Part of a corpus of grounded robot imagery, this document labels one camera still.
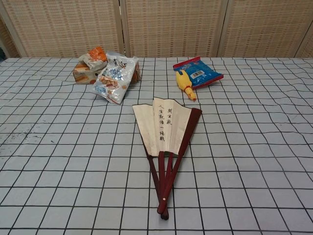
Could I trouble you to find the paper folding fan red ribs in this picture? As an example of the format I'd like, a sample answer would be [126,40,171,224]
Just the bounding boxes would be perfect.
[132,96,203,221]

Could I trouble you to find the yellow rubber chicken toy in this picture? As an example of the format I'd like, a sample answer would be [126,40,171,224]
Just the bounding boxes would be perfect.
[176,69,197,102]

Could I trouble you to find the white cracker snack bag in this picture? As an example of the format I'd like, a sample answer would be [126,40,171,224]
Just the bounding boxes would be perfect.
[88,50,139,105]

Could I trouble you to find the blue red snack bag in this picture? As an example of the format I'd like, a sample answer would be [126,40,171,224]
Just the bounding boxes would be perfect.
[172,56,224,91]

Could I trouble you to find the orange biscuit box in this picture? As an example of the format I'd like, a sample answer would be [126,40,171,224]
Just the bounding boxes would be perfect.
[72,61,106,85]

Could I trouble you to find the orange white snack bag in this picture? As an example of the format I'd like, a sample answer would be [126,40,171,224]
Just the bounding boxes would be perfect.
[78,46,109,70]

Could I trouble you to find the woven folding screen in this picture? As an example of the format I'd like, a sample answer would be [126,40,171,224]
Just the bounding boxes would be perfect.
[0,0,313,59]

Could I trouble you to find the white grid checkered tablecloth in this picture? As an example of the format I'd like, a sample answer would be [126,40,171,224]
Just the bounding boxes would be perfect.
[0,57,313,235]

